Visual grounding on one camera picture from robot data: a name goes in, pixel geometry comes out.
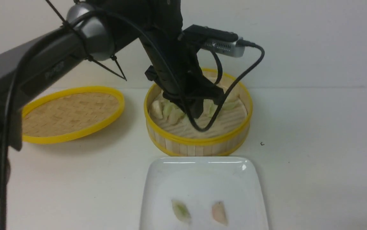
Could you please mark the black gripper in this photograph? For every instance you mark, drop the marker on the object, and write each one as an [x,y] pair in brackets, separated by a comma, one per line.
[175,68]

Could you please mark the green steamed dumpling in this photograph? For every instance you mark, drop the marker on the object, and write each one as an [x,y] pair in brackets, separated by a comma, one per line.
[181,211]
[209,108]
[172,113]

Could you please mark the pink steamed dumpling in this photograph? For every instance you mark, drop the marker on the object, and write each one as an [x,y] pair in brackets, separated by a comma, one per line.
[219,213]

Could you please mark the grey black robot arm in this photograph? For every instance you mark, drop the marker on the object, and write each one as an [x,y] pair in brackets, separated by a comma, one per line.
[95,30]

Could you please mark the pale steamed dumpling back right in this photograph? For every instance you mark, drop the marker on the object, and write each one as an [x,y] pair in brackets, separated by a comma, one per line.
[233,100]

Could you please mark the pale steamed dumpling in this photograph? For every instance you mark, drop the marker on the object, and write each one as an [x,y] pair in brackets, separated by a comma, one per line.
[157,109]
[233,100]

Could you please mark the pale steamed dumpling left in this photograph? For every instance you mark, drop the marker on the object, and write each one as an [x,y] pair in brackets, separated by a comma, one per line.
[157,109]

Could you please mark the white square plate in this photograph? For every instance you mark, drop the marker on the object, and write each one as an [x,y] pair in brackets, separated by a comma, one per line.
[200,182]

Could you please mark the yellow rimmed bamboo steamer basket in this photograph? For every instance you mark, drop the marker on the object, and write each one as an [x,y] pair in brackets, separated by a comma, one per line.
[177,146]

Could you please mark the yellow rimmed bamboo steamer lid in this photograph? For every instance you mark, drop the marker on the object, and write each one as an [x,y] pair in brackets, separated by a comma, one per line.
[71,114]

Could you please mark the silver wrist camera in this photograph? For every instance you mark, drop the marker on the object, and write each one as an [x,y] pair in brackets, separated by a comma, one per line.
[218,41]

